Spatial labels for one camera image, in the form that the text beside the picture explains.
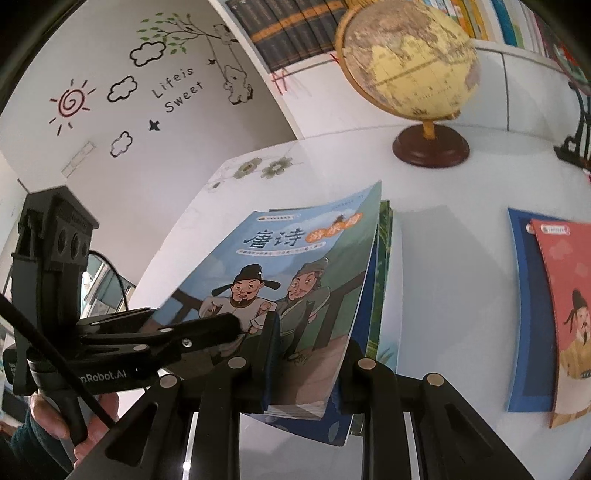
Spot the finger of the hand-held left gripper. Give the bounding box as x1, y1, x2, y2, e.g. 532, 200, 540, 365
76, 307, 158, 335
76, 314, 244, 370

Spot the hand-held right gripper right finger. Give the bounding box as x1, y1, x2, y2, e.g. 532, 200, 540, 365
330, 339, 536, 480

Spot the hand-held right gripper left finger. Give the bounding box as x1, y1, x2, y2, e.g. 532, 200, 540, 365
67, 311, 282, 480

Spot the light blue poetry book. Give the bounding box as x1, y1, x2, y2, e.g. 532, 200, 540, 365
152, 181, 383, 421

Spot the dark green beetle book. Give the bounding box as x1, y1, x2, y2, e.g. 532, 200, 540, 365
376, 199, 394, 296

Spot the person's left forearm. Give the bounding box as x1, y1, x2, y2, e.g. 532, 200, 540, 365
9, 411, 75, 480

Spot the row of dark books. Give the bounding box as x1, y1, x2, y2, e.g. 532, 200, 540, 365
226, 0, 356, 72

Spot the row of colourful shelf books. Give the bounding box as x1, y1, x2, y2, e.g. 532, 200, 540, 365
425, 0, 555, 54

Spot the person's left hand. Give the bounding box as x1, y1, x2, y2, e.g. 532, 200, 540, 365
28, 390, 121, 469

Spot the blue patterned book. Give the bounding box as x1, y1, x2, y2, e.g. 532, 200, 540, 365
277, 231, 389, 448

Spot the plain blue book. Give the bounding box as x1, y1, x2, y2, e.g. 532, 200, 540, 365
507, 208, 557, 413

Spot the salmon red book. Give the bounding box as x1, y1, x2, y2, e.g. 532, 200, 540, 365
529, 218, 591, 429

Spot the yellow desk globe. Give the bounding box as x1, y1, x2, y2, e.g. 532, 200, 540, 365
333, 4, 481, 168

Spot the black carved fan stand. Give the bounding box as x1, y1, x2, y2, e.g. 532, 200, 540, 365
553, 69, 591, 174

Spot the round fan with red flower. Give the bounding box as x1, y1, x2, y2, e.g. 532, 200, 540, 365
551, 34, 591, 88

